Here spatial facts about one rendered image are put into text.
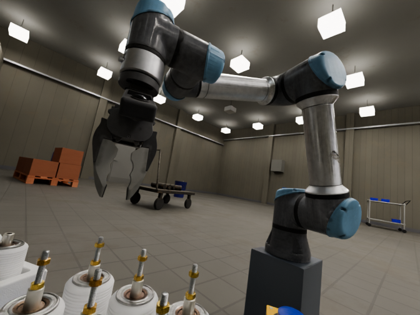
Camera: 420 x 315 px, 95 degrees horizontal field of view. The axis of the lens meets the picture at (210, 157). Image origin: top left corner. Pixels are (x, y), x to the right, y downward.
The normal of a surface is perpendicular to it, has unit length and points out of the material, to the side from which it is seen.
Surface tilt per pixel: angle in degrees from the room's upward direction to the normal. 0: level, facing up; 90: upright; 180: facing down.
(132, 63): 90
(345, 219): 97
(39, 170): 90
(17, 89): 90
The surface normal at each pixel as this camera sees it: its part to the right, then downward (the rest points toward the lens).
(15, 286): 0.95, 0.11
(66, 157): 0.77, 0.03
